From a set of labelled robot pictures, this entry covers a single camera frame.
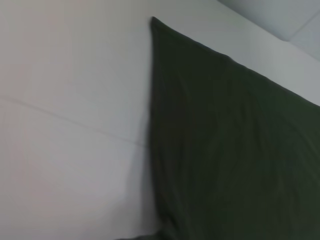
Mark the dark green shirt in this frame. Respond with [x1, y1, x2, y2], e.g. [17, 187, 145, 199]
[127, 16, 320, 240]

